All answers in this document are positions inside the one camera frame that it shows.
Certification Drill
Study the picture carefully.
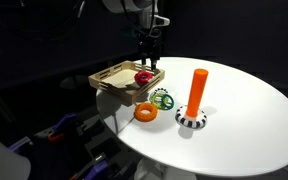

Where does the orange knobby ring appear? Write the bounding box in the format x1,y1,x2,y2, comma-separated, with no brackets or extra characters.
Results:
133,102,159,123

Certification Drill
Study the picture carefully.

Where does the dark green ring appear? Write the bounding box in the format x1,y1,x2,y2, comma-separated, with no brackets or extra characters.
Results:
159,93,175,111

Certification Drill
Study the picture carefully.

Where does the small black white ring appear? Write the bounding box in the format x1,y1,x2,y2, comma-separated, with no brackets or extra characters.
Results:
150,87,169,99

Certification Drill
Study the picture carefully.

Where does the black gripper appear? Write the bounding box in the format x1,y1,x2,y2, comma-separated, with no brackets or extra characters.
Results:
137,15,171,73

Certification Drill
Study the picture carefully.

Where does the slatted wooden tray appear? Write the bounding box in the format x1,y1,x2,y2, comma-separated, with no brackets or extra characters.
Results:
88,60,166,107

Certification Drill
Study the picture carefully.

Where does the grey rounded object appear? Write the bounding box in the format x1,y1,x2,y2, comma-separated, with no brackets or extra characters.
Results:
0,128,32,180

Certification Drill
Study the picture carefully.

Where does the purple clamp with orange tip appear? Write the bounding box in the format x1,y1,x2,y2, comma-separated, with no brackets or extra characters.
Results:
47,112,80,144

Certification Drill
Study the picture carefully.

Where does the white table pedestal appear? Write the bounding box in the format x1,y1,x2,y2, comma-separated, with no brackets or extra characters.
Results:
133,156,198,180

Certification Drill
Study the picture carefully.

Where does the light green ring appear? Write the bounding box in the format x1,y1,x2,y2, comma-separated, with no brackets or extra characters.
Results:
150,92,165,110

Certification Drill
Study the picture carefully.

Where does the red knobby ring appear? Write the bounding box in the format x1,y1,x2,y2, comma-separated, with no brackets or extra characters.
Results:
133,70,155,85

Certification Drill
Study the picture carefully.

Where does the orange stacking peg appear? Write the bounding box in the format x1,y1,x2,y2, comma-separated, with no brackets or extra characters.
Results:
184,68,209,119

